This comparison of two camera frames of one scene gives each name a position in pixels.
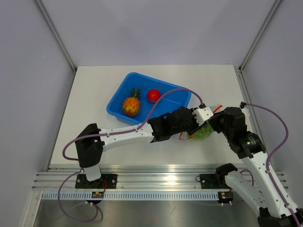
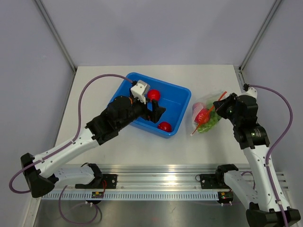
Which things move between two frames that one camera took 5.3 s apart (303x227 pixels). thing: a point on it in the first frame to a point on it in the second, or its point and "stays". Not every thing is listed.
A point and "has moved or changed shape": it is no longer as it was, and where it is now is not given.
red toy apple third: x=153 y=95 stays
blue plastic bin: x=171 y=100 stays
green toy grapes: x=204 y=132 has moved or changed shape
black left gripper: x=195 y=127 to x=156 y=111
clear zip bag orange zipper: x=203 y=133 has moved or changed shape
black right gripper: x=215 y=117 to x=220 y=105
